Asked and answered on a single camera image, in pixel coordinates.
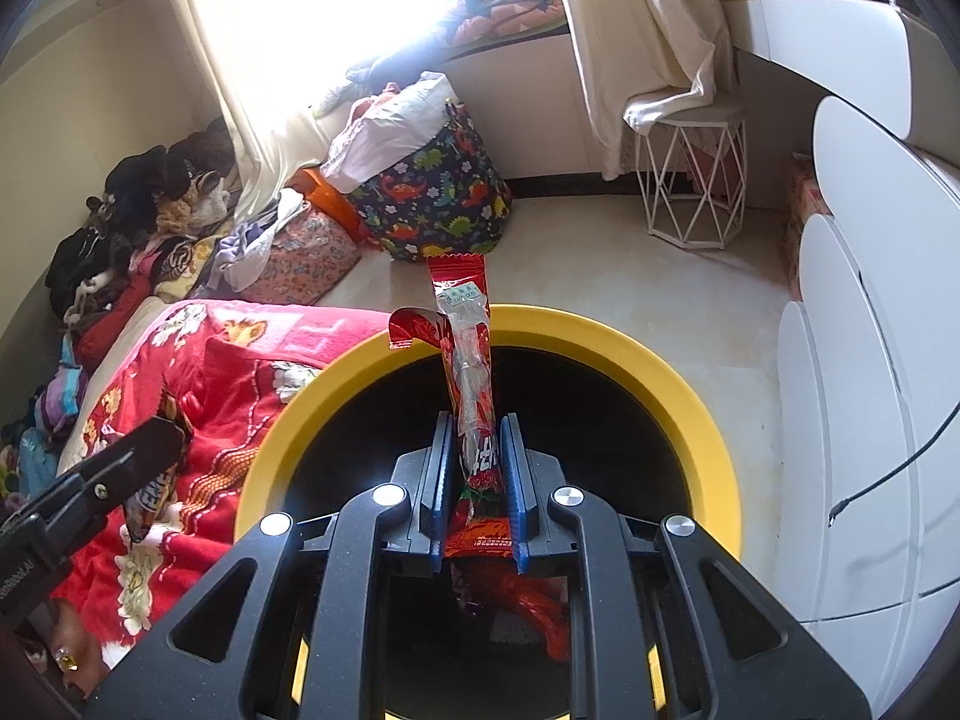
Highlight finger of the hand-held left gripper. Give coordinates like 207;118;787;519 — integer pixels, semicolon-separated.
22;416;192;542

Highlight window with dark frame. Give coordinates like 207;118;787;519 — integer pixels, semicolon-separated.
180;0;571;113

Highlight red snack wrapper clear window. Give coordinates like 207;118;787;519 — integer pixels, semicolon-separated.
386;253;533;578

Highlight orange patterned box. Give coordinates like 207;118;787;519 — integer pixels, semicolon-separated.
784;154;827;287

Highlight white plastic bag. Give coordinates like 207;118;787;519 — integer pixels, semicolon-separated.
322;71;458;193

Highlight orange and black blanket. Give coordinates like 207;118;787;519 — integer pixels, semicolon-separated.
446;0;571;53

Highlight orange plastic object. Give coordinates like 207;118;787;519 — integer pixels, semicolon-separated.
289;169;368;241

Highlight lilac and white clothes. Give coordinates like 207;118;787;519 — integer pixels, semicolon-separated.
199;187;312;293

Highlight floral patterned bag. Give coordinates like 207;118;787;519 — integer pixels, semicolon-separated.
251;210;362;308

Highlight white wire stool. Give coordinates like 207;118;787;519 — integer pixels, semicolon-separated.
634;101;751;251

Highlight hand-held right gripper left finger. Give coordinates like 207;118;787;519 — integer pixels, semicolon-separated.
79;412;458;720

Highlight beige bed sheet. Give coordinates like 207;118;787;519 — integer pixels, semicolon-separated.
58;296;175;466

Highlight pink cloth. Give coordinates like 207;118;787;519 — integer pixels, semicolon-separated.
352;82;400;122

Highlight cream curtain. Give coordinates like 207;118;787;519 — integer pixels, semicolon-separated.
154;0;355;227
551;0;740;181

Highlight red plastic bag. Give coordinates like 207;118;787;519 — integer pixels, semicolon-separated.
450;555;575;665

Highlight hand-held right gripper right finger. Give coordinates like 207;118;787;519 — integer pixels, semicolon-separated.
499;412;875;720

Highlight red floral blanket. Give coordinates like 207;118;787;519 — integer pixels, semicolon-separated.
64;298;398;653

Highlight black cable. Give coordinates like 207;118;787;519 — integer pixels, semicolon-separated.
827;390;960;527

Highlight white window seat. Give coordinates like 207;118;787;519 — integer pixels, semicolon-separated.
439;19;612;181

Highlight dinosaur print storage bag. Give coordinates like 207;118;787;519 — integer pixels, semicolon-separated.
346;101;515;263

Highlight dark snack wrapper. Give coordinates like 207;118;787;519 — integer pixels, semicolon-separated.
120;397;190;545

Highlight white desk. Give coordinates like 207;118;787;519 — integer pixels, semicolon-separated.
724;0;960;203

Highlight pile of clothes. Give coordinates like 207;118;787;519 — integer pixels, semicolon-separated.
0;131;250;515

